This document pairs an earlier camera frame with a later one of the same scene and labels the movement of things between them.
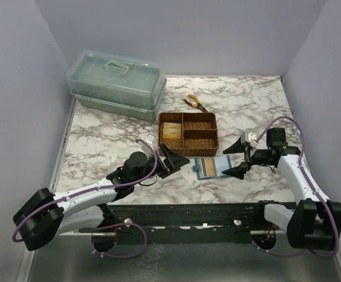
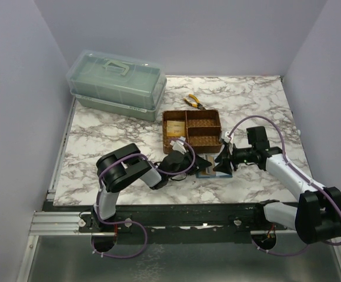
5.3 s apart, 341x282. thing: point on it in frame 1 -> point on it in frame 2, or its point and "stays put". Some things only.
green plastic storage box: [116, 85] stays put
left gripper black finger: [173, 163] -> [200, 163]
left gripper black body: [164, 164] -> [194, 160]
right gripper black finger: [237, 171] -> [224, 166]
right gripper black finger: [237, 147] -> [224, 154]
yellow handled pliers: [197, 104] stays put
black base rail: [194, 223] stays put
